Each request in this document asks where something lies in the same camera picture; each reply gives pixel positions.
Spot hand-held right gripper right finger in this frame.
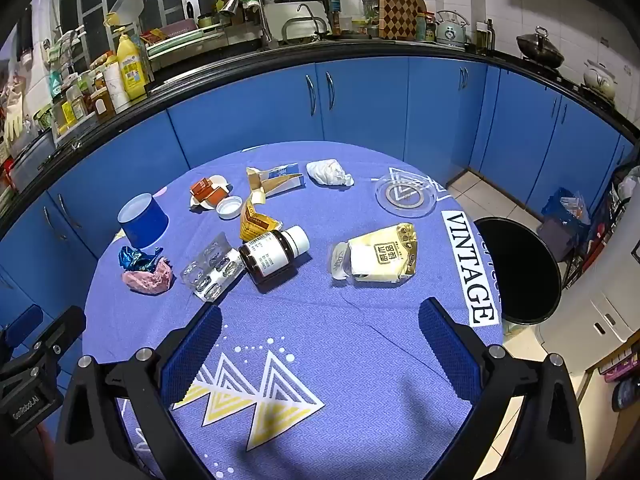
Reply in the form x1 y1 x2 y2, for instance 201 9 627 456
417 297 586 480

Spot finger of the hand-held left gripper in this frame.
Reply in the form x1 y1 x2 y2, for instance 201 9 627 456
0 304 45 348
27 305 87 363

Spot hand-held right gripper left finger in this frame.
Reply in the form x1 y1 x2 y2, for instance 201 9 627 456
55 304 223 480

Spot silver blister pack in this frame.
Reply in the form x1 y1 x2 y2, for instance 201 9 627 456
180 232 232 286
192 249 246 303

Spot blue foil wrapper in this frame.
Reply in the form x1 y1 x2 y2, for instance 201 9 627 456
118 245 165 273

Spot black trash bin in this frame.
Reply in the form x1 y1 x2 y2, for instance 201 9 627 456
472 216 563 325

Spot yellow snack wrapper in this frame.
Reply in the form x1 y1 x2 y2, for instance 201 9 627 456
327 222 418 286

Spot brown medicine bottle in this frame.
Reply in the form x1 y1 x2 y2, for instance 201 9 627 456
238 226 310 286

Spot torn yellow packet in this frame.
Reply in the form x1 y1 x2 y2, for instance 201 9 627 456
239 199 283 243

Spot small orange box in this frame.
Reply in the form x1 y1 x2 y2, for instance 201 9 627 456
190 177 231 206

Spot clear plastic lid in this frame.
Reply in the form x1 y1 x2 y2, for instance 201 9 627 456
375 172 440 218

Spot torn blue cardboard box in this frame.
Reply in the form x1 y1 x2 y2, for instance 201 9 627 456
246 162 305 206

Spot pink wrapper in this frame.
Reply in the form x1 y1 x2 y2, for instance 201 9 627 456
122 257 176 295

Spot blue printed tablecloth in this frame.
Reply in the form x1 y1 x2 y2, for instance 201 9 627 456
82 141 503 480

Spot blue paper cup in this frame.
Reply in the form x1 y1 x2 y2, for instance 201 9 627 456
117 192 170 250

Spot white bottle cap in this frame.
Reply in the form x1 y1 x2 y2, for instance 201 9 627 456
216 196 243 220

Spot white storage box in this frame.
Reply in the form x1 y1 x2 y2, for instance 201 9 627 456
537 280 640 376

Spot grey bin with blue bag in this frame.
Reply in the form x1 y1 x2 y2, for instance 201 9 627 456
537 187 593 261

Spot white paper wrapper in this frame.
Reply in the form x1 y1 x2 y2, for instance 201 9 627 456
189 175 233 211

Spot black metal shelf rack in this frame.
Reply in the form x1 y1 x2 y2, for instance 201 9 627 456
565 160 640 291

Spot yellow rubber glove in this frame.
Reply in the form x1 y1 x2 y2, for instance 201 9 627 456
2 77 26 143

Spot crumpled white tissue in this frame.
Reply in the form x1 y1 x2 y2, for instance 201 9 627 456
306 160 354 188

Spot row of condiment jars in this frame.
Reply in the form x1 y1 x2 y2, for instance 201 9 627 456
47 67 118 133

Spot white plastic bottle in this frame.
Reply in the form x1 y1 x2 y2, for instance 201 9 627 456
102 62 132 113

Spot blue kitchen cabinet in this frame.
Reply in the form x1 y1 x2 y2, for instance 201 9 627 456
0 55 640 311

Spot yellow detergent bottle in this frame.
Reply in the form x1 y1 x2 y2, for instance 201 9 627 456
116 27 147 102

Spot white ceramic pot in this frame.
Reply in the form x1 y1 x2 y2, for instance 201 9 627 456
582 60 618 101

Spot dark wok with lid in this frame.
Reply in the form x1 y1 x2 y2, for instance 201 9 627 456
516 26 565 68

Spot glass oil bottle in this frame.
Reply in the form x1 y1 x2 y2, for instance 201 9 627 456
475 20 496 53

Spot pale green kettle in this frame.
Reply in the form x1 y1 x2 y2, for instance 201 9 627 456
435 10 471 48

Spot green label jar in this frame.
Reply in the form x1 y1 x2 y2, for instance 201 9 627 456
416 10 437 42

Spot translucent plastic jug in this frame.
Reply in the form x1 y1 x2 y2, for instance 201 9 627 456
107 0 146 23

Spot chrome faucet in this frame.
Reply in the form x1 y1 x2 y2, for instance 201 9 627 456
219 0 275 50

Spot checkered cutting board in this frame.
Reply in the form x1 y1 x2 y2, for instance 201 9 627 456
377 0 420 41

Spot white basin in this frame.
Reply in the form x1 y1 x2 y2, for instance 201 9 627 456
262 0 333 43

